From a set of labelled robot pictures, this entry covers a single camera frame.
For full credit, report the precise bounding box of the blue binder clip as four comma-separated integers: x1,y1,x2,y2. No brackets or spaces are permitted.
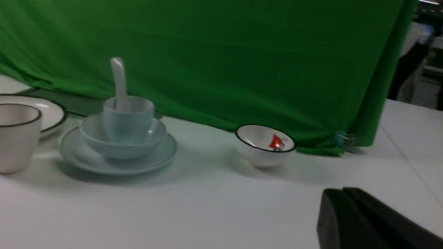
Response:
333,131,355,147

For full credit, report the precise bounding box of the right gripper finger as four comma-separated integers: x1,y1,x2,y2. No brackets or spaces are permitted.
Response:
317,187,443,249

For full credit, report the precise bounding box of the pale blue plate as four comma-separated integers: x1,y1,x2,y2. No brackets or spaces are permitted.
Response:
57,127,178,176

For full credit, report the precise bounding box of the pale blue spoon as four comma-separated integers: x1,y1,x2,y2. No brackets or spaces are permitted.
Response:
110,57,130,112

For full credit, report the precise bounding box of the white cup with black rim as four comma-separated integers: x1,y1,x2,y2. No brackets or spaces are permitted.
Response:
0,103,43,174

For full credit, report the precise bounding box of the green backdrop cloth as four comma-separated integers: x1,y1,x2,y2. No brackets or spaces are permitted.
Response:
0,0,418,156

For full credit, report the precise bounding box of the pale blue bowl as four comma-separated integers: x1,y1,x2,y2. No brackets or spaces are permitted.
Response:
79,113,167,159

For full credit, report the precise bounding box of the white bowl with red flag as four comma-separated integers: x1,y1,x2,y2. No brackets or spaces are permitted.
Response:
234,124,297,168

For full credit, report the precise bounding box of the white plate with cartoon figures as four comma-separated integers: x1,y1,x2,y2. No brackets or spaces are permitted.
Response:
0,94,68,139

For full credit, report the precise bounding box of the pale blue cup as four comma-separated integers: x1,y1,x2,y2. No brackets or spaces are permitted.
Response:
103,96,155,145

